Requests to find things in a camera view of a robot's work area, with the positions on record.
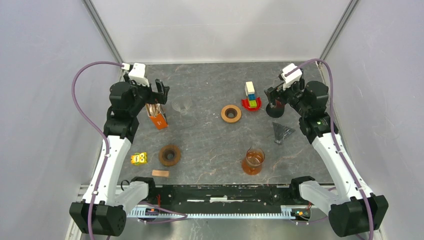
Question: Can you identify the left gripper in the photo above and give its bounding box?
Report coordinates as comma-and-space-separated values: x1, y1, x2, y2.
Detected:
123, 73, 169, 116

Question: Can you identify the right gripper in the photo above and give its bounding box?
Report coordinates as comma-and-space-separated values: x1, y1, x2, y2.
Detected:
264, 78, 310, 117

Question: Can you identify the orange coffee filter box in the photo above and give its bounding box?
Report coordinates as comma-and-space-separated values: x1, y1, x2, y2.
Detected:
145, 103, 169, 130

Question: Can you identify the dark wooden ring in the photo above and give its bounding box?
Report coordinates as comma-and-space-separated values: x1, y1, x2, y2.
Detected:
158, 144, 182, 167

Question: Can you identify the amber glass carafe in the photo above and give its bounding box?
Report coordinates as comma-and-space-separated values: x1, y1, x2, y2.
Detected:
241, 146, 265, 175

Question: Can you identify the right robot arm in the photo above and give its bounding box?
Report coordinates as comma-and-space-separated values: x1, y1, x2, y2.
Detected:
264, 81, 389, 237

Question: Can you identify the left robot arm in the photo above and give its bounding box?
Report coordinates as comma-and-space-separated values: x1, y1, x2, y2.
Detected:
69, 77, 170, 240

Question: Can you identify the stacked toy brick tower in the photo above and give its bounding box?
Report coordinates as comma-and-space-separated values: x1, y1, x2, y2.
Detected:
244, 81, 256, 100

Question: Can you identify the dark red cup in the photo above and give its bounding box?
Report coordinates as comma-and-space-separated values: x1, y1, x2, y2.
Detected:
265, 101, 285, 119

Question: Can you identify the red plastic lid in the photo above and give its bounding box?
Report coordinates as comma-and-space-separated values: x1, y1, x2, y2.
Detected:
241, 97, 262, 112

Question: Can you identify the yellow green toy block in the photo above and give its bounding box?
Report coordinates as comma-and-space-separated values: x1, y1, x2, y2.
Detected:
130, 152, 148, 166

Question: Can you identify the small wooden block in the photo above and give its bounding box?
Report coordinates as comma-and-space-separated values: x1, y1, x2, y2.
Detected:
151, 170, 170, 178

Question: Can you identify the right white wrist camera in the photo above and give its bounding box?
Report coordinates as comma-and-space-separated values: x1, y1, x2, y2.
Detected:
279, 63, 303, 90

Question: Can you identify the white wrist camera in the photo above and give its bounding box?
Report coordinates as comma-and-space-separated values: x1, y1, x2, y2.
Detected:
279, 63, 303, 90
121, 62, 150, 87

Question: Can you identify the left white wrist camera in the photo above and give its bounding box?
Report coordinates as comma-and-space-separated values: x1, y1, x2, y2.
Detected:
121, 62, 150, 87

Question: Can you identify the light wooden ring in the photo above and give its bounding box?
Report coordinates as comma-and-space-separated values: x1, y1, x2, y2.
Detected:
220, 104, 243, 124

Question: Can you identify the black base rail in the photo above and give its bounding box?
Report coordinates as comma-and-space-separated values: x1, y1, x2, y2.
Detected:
144, 184, 309, 215

